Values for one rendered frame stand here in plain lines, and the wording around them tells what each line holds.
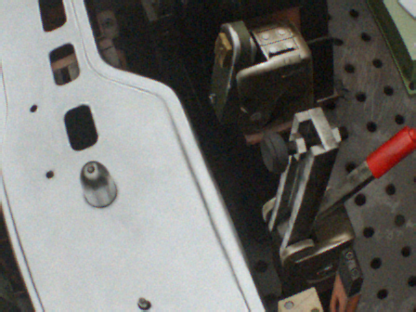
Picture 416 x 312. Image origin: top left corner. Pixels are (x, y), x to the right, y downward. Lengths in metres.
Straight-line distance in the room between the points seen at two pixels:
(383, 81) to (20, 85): 0.56
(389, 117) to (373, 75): 0.07
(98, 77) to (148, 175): 0.13
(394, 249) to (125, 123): 0.43
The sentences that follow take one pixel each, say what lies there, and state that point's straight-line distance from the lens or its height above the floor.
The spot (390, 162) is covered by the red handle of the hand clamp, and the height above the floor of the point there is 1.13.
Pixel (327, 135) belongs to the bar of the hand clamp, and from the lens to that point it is 0.66.
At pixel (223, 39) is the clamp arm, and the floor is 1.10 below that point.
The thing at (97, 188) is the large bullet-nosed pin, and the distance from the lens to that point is 0.86.
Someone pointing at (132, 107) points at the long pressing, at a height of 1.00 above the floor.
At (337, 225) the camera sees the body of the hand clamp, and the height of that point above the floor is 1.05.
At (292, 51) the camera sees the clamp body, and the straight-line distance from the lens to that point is 0.87.
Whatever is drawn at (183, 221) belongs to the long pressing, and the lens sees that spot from 0.87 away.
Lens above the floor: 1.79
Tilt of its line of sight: 62 degrees down
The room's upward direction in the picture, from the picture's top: 11 degrees counter-clockwise
